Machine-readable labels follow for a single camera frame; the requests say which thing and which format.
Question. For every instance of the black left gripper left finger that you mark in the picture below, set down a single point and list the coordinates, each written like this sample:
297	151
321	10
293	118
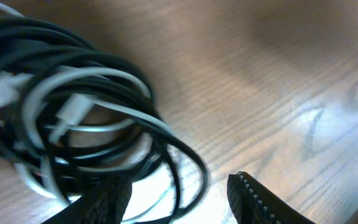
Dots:
105	203

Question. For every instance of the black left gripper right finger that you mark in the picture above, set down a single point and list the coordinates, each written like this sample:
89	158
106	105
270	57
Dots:
253	203

